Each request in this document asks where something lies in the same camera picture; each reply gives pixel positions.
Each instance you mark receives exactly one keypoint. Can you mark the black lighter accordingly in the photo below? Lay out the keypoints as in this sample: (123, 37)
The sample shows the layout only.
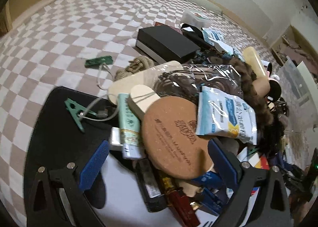
(149, 187)

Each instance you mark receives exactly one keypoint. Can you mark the black disc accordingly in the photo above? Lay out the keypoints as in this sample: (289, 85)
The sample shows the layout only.
(274, 89)

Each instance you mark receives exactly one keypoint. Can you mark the round wooden coaster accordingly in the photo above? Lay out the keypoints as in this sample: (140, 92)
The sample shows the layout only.
(171, 137)

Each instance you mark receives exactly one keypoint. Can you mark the white drawer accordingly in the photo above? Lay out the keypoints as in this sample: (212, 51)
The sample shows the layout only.
(308, 73)

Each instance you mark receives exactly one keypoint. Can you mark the black feather duster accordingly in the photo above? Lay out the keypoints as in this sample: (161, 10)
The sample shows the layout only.
(273, 130)

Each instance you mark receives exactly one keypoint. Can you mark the clear plastic lidded box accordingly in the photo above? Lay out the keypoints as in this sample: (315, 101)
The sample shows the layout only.
(196, 17)

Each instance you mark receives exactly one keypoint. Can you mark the pile of assorted items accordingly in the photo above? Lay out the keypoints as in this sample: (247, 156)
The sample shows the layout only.
(62, 30)

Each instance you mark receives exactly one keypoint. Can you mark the brown fur piece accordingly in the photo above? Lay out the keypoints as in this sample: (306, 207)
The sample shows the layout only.
(246, 73)

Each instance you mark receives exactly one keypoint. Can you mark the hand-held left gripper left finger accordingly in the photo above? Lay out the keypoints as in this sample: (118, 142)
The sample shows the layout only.
(94, 167)

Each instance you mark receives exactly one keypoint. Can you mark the dark wig in clear bag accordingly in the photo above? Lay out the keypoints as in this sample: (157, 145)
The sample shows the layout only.
(198, 80)

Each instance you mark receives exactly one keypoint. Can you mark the wooden wardrobe niche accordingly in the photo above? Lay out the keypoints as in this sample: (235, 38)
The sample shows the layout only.
(280, 35)

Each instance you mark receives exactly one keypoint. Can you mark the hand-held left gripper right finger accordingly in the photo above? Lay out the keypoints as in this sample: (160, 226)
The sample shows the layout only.
(223, 165)

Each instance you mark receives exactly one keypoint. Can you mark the red gold tube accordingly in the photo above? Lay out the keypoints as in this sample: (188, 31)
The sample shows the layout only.
(183, 207)

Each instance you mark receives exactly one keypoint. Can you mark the green circuit board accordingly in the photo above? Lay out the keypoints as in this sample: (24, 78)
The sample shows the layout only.
(98, 61)

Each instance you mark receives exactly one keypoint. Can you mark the pink clothes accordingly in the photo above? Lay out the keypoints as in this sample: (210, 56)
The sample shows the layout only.
(295, 50)

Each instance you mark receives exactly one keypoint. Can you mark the pale wooden board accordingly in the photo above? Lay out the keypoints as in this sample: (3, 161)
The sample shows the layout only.
(139, 78)

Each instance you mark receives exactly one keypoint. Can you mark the black rectangular box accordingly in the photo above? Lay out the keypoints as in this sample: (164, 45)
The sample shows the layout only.
(166, 43)

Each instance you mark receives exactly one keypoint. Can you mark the pale yellow tube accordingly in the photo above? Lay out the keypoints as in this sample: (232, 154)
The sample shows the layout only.
(254, 64)

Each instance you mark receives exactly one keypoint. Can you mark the clear white blue sachet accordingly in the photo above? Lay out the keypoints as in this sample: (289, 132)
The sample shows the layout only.
(226, 115)

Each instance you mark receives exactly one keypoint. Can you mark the green plastic clip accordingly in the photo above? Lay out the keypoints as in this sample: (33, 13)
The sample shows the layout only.
(74, 112)

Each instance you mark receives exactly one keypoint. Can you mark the shiny blue tube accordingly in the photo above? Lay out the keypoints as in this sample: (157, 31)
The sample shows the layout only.
(213, 202)

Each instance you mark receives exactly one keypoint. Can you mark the pale green tube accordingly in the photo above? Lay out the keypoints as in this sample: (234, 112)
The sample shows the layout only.
(128, 117)

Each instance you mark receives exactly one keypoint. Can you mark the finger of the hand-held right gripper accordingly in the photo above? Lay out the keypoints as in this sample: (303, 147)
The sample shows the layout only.
(295, 174)
(299, 191)

